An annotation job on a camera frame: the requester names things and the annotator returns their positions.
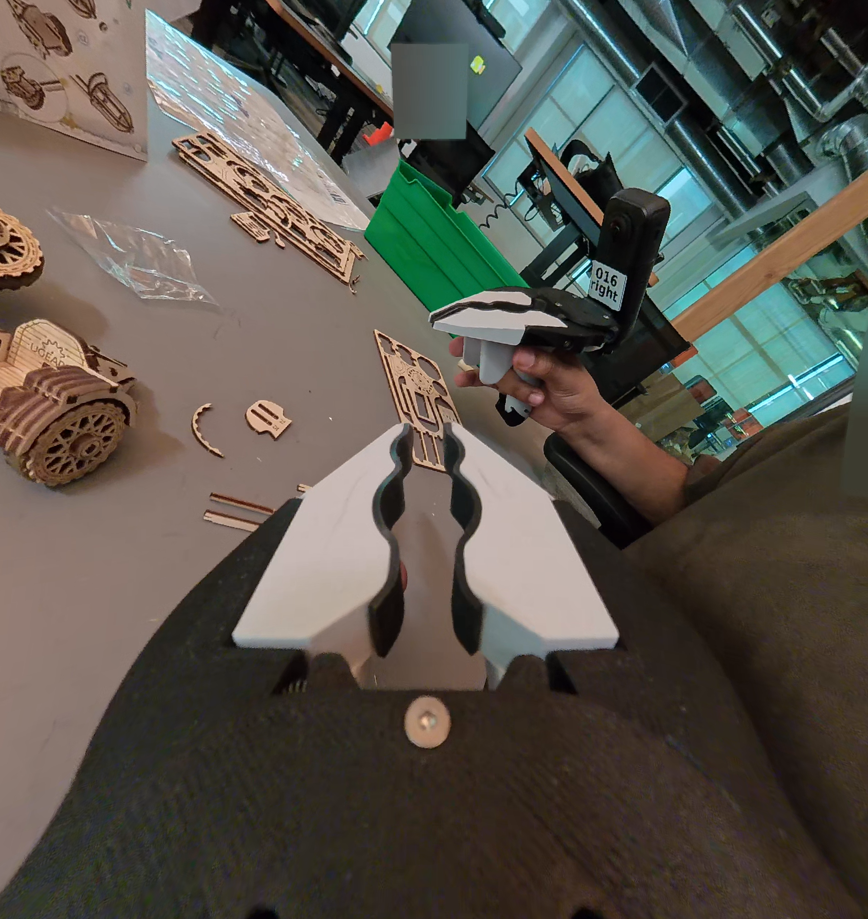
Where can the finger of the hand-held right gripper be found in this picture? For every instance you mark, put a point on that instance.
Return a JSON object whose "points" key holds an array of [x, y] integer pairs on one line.
{"points": [[498, 298], [477, 321]]}

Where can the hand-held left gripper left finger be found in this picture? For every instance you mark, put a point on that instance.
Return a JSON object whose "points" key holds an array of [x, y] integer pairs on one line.
{"points": [[312, 574]]}

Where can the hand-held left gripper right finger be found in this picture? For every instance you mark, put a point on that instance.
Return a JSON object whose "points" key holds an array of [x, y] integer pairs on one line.
{"points": [[534, 574]]}

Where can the small wood-top standing desk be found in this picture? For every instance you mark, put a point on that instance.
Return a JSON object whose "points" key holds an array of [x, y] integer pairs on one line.
{"points": [[549, 161]]}

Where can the grey desk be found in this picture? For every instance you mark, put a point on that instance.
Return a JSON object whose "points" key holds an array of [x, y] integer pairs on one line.
{"points": [[118, 574]]}

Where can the long wood-top office desk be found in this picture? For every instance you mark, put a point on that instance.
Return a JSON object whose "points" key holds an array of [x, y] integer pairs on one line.
{"points": [[348, 68]]}

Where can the person's right hand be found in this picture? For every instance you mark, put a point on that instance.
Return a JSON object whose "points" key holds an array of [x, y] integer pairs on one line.
{"points": [[574, 391]]}

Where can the black padded chair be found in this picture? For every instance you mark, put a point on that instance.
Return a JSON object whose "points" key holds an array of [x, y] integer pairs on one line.
{"points": [[642, 359]]}

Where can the narrow wooden puzzle sheet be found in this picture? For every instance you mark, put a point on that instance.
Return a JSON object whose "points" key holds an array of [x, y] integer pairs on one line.
{"points": [[419, 388]]}

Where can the green plastic bin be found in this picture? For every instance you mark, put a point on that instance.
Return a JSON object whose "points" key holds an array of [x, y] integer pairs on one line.
{"points": [[434, 237]]}

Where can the thin wooden strip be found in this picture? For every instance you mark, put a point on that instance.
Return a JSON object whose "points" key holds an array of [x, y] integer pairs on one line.
{"points": [[231, 521], [241, 504]]}

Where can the black chair armrest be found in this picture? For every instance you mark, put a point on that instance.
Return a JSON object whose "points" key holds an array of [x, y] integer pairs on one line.
{"points": [[592, 495]]}

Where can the black office chair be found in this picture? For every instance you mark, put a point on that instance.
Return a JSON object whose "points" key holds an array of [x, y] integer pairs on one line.
{"points": [[448, 165]]}

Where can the black bag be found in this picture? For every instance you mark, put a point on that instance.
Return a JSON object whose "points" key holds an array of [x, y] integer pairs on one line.
{"points": [[592, 169]]}

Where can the round slotted wooden piece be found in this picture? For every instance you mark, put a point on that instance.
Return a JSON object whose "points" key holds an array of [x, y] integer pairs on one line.
{"points": [[253, 418]]}

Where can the curved toothed wooden arc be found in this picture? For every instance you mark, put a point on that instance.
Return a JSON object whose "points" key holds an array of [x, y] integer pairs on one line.
{"points": [[198, 434]]}

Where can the small orange object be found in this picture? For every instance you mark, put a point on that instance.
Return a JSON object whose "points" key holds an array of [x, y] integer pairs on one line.
{"points": [[381, 136]]}

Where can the wooden beam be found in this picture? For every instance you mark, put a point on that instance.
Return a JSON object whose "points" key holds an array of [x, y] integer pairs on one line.
{"points": [[778, 258]]}

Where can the large wooden puzzle sheet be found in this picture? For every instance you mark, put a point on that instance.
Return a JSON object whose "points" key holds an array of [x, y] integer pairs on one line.
{"points": [[283, 208]]}

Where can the large black monitor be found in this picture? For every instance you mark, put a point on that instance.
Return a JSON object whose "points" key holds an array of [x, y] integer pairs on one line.
{"points": [[491, 64]]}

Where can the small wooden tab piece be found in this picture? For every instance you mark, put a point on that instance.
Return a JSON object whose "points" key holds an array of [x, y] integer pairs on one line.
{"points": [[254, 226]]}

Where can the silver ventilation ducts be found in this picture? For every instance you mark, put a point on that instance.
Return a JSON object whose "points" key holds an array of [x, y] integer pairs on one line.
{"points": [[728, 108]]}

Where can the glossy instruction sheet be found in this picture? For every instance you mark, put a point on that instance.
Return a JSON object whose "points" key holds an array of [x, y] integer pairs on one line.
{"points": [[247, 115]]}

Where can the wooden sidecar model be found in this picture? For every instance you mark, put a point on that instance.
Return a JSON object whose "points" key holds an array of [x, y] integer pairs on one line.
{"points": [[46, 402]]}

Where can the small clear plastic bag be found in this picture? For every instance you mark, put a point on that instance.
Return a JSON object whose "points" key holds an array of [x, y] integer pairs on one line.
{"points": [[140, 251]]}

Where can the wooden motorcycle model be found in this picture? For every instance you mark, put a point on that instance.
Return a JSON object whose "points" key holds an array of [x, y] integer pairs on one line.
{"points": [[3, 244]]}

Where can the white printed folded cardboard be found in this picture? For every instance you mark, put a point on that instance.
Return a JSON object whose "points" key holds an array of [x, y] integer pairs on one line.
{"points": [[68, 72]]}

